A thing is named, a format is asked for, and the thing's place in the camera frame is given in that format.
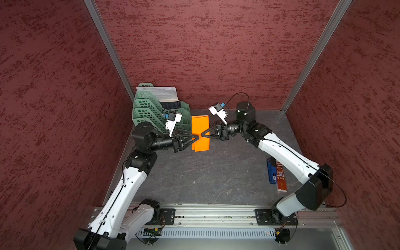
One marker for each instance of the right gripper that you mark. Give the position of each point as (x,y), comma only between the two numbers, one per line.
(224,134)

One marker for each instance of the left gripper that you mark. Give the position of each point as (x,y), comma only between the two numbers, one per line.
(178,143)

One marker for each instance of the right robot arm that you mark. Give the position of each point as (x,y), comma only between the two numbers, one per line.
(317,180)

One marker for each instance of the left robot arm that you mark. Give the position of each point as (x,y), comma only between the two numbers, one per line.
(111,229)

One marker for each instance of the dark notebook in rack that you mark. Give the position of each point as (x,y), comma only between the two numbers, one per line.
(171,105)

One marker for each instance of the white papers in rack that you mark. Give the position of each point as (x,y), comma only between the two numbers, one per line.
(162,94)

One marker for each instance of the green file organizer rack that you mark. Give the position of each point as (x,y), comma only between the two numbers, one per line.
(152,111)

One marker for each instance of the blue flat box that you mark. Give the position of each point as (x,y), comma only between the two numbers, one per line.
(272,171)

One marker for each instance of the red flat box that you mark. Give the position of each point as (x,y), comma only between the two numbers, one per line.
(281,180)

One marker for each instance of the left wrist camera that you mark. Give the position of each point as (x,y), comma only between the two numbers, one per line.
(172,119)

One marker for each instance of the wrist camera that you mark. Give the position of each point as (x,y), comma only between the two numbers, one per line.
(218,109)
(172,119)

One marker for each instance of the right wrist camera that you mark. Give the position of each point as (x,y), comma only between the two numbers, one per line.
(218,109)

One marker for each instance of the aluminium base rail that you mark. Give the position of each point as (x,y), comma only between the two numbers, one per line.
(243,216)

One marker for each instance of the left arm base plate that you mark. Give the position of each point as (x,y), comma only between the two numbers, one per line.
(163,217)

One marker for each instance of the white vented cable duct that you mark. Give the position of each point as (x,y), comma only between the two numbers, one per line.
(210,233)

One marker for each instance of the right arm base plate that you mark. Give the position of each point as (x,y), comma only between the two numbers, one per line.
(272,217)

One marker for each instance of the left corner aluminium post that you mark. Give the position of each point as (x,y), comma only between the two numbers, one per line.
(102,30)

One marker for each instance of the corner aluminium post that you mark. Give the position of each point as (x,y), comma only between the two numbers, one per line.
(102,30)
(325,37)

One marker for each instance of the right corner aluminium post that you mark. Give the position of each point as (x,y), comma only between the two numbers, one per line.
(325,37)

